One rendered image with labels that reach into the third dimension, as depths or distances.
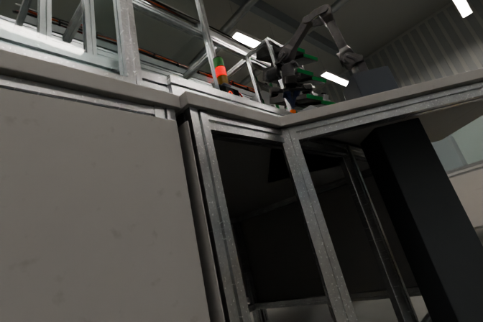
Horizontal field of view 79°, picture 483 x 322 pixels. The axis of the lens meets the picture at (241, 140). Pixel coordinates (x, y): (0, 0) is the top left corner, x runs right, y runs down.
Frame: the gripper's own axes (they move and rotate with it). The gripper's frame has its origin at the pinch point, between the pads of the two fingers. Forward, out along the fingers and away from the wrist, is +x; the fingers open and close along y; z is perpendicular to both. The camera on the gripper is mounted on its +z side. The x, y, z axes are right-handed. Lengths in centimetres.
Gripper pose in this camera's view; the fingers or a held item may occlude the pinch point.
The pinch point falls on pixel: (292, 100)
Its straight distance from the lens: 133.7
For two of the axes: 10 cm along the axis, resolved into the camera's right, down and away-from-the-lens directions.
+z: -0.3, -2.6, -9.7
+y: 10.0, -1.0, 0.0
